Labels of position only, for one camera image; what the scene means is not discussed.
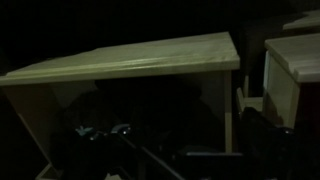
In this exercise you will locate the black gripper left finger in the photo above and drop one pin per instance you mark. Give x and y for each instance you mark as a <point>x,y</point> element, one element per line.
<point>110,156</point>

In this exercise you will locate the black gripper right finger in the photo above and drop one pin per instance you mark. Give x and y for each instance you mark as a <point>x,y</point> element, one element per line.
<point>266,150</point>

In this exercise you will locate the black cloth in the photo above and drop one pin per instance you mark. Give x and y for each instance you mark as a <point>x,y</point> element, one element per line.
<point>160,110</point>

